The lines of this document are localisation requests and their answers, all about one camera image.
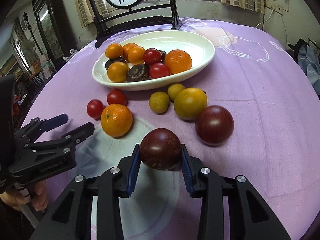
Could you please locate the red cherry tomato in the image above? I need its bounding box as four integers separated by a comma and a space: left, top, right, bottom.
149, 63, 170, 79
106, 89, 128, 106
86, 99, 104, 119
143, 48, 162, 66

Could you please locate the wrinkled orange mandarin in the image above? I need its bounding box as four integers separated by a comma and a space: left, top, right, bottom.
100, 103, 133, 138

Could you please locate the small orange kumquat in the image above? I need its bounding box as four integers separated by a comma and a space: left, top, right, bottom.
107, 62, 130, 83

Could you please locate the dark water chestnut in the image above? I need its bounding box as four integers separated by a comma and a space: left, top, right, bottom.
105, 57, 126, 70
160, 50, 167, 63
126, 64, 150, 82

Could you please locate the dark purple plum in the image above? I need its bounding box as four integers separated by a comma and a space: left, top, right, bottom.
139, 128, 182, 170
195, 105, 234, 146

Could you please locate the small yellow-green lime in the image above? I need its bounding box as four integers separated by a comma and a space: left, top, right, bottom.
149, 92, 170, 114
167, 83, 185, 101

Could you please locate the small orange mandarin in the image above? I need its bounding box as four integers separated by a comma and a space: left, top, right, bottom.
105, 43, 124, 59

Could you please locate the yellow-orange citrus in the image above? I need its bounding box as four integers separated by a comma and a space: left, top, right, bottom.
127, 46, 145, 65

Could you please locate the small orange citrus back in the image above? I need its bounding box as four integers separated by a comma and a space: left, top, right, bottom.
122, 42, 138, 61

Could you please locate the large yellow orange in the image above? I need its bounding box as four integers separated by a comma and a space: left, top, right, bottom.
174, 88, 208, 121

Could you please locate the large orange mandarin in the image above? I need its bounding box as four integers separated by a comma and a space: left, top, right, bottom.
164, 49, 192, 74

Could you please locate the person's left hand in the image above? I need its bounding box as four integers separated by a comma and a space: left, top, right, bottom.
1, 180, 48, 211

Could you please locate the white plastic bag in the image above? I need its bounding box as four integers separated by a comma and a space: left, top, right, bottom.
62, 49, 79, 62

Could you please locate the purple printed tablecloth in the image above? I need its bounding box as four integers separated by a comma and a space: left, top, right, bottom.
23, 18, 319, 239

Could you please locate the left beige curtain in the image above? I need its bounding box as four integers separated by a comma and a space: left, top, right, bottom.
74, 0, 109, 27

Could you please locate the dark framed mirror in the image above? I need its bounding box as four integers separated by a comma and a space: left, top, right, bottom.
32, 0, 76, 68

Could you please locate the white oval plate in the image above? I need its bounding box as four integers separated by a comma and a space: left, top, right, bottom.
92, 31, 215, 91

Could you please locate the blue clothes pile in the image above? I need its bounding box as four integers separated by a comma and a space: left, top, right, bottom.
297, 44, 320, 96

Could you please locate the white power cable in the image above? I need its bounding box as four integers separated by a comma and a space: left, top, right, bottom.
254, 8, 275, 29

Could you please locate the wall power outlet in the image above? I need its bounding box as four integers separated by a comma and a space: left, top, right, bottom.
264, 0, 284, 15

